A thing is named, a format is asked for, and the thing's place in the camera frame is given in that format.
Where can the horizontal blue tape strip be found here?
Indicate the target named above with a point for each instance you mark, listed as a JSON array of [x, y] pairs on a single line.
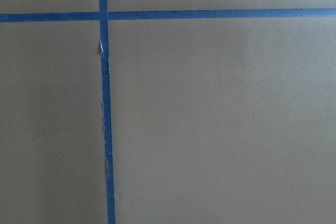
[[168, 14]]

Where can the vertical blue tape strip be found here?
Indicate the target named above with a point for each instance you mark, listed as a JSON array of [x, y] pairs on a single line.
[[106, 106]]

